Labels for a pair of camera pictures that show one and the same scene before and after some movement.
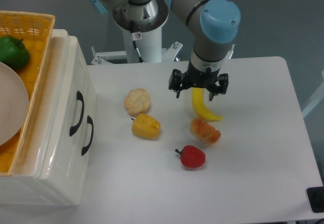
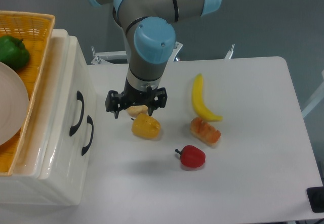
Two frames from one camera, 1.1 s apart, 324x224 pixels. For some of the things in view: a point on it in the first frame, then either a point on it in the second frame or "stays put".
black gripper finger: [174, 81] → [113, 102]
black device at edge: [316, 197] stays put
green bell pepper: [13, 52] stays put
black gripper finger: [223, 84] → [160, 100]
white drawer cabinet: [52, 163] stays put
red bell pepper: [191, 157] stays put
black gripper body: [194, 77] → [130, 96]
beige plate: [14, 103] stays put
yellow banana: [200, 107] stays put
